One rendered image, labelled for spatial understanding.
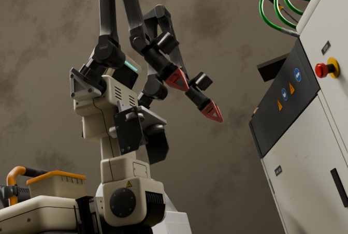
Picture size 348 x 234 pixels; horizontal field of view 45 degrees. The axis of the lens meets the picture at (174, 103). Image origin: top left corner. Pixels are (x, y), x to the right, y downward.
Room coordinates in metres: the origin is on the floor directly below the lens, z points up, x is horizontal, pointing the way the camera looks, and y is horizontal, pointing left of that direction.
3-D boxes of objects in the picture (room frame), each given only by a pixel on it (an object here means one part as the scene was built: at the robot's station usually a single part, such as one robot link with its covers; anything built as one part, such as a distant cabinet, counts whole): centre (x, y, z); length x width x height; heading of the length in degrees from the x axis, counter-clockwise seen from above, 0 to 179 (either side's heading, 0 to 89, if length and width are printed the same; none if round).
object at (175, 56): (1.72, -0.06, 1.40); 0.11 x 0.06 x 0.43; 164
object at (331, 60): (0.92, -0.37, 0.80); 0.05 x 0.04 x 0.05; 7
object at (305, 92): (1.37, -0.35, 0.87); 0.62 x 0.04 x 0.16; 7
